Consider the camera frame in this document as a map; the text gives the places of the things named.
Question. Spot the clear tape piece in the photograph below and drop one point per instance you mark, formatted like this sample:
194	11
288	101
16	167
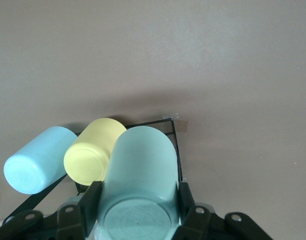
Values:
171	116
184	178

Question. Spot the pale green cup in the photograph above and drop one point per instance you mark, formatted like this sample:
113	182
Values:
143	170

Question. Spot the brown tape square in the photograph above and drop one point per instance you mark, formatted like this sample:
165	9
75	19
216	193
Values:
182	125

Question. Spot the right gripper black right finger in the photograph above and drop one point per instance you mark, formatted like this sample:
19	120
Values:
190	220

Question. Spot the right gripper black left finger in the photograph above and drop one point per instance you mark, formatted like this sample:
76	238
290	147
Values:
78	220

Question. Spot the yellow cup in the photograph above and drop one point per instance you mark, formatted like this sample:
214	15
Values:
93	155

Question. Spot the light blue cup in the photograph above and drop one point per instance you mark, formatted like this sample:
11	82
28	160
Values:
38	160

